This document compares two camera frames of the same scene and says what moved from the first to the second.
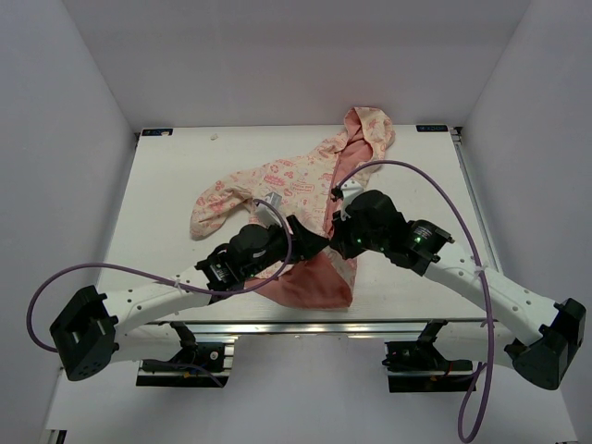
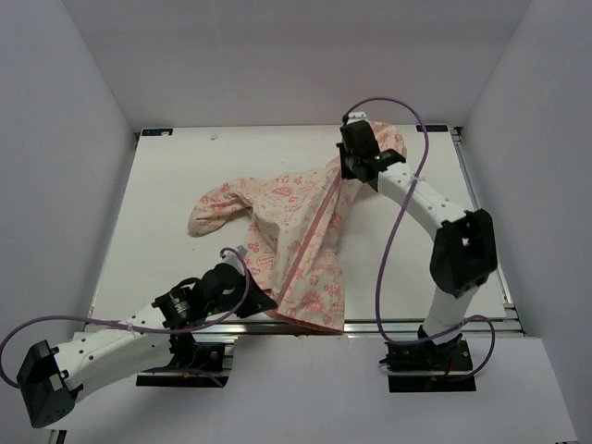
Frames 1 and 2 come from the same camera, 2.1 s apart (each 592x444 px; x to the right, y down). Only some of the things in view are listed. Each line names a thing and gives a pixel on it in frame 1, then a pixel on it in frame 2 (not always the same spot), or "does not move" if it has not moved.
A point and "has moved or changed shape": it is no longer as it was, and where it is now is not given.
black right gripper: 341,220 -> 348,173
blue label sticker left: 167,131 does not move
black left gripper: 304,244 -> 256,302
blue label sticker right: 432,128 does not move
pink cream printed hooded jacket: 302,184 has moved or changed shape
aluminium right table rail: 457,136 does not move
